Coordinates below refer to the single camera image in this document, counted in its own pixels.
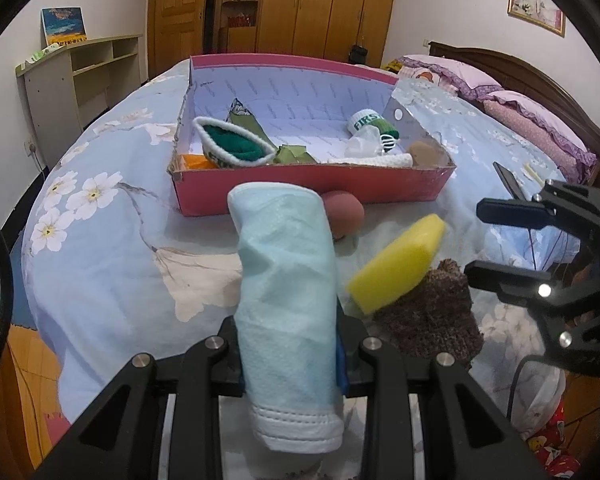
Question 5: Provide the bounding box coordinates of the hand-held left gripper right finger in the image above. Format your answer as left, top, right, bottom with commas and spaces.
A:
335, 296, 551, 480

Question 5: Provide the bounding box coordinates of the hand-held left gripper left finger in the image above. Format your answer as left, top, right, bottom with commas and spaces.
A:
32, 316, 246, 480

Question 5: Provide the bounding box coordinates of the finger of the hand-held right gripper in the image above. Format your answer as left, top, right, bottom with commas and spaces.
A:
464, 260, 574, 312
476, 197, 557, 232

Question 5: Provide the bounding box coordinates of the blue face mask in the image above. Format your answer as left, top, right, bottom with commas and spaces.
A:
227, 182, 346, 455

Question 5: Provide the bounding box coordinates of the round brown sponge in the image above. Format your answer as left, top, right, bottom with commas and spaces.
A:
409, 140, 443, 167

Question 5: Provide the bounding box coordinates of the white towel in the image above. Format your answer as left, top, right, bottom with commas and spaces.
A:
327, 154, 413, 167

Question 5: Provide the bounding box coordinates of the clear plastic bag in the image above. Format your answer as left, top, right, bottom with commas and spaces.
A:
344, 127, 383, 158

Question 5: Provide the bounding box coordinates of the red cardboard box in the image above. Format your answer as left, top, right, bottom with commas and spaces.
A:
167, 55, 457, 218

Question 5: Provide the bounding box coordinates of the orange mesh cloth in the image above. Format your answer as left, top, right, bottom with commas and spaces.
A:
181, 154, 216, 171

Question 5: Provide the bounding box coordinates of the green ribbon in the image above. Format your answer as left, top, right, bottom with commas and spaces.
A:
272, 144, 319, 166

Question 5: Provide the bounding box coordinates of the green white sock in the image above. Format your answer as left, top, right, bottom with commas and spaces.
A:
349, 109, 401, 153
192, 116, 277, 168

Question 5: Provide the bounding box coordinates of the black smartphone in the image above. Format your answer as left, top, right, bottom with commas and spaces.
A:
493, 161, 528, 201

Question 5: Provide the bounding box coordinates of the pink ruffled pillow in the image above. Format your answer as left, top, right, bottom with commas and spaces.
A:
397, 55, 504, 101
482, 91, 598, 184

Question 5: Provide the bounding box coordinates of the brown scouring pad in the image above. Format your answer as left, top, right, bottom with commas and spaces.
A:
375, 258, 485, 366

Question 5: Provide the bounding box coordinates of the white plastic bag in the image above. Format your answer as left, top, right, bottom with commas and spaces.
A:
510, 360, 567, 441

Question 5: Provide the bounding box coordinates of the yellow sponge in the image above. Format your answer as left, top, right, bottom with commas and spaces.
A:
347, 213, 447, 316

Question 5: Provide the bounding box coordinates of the red printed cloth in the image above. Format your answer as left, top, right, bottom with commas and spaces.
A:
525, 400, 583, 476

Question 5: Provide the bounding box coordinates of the dark wooden headboard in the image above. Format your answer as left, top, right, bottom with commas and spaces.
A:
428, 41, 600, 151

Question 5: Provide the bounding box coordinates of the blue floral quilt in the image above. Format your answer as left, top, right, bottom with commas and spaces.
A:
22, 57, 581, 480

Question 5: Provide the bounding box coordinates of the pink makeup sponge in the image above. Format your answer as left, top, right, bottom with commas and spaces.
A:
322, 191, 366, 241

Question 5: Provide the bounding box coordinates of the cartoon print pillow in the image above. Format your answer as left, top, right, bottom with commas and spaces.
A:
400, 67, 458, 93

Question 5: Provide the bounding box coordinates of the rolled green white sock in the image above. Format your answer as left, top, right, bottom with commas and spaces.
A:
349, 109, 401, 153

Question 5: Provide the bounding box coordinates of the dark patterned triangular pouch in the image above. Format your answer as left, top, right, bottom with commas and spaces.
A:
227, 97, 272, 146

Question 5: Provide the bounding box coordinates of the wooden wardrobe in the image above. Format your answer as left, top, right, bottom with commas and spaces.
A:
257, 0, 401, 68

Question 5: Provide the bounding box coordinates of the beige shelf desk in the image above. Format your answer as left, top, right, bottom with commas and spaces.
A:
15, 35, 143, 133

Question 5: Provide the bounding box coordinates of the wooden corner shelf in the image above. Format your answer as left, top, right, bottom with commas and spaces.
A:
219, 0, 263, 56

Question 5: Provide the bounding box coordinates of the wooden door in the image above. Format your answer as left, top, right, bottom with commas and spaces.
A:
147, 0, 203, 81

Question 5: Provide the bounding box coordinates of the green white packet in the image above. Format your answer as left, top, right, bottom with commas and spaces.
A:
22, 44, 61, 66

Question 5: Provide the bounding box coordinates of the blue yellow painting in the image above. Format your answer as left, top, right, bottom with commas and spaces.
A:
41, 7, 88, 47

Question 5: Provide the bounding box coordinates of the thin black charging cable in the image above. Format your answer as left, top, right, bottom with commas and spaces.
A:
526, 227, 539, 272

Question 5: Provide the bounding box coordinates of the framed wall picture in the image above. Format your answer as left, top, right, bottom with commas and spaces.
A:
508, 0, 567, 38

